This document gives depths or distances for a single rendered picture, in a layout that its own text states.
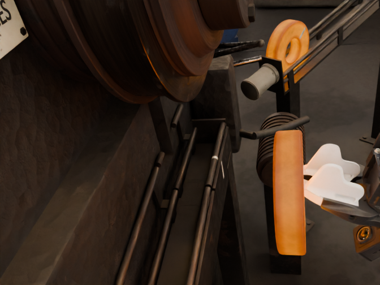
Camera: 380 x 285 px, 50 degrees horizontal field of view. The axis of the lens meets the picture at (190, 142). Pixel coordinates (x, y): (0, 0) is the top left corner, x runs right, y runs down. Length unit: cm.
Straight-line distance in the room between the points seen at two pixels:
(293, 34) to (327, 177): 69
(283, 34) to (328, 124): 105
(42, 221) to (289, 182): 29
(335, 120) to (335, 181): 162
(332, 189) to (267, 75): 61
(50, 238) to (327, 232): 122
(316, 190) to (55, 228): 31
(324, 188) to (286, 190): 6
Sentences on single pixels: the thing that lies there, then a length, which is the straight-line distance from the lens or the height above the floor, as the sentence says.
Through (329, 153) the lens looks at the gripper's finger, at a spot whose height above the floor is 87.
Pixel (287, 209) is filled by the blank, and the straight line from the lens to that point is 46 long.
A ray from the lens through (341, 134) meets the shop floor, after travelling 202.
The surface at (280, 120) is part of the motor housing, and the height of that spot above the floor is 53.
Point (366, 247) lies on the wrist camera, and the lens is 59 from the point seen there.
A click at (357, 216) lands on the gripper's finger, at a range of 51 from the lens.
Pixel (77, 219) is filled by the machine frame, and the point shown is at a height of 87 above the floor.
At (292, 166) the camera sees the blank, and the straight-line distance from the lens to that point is 47.
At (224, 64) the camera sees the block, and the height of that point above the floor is 80.
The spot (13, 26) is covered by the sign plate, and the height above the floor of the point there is 108.
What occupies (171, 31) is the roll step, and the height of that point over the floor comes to 104.
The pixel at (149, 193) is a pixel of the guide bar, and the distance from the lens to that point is 67.
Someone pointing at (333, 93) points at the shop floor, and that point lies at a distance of 233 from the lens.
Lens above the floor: 120
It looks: 36 degrees down
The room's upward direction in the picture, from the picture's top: 12 degrees counter-clockwise
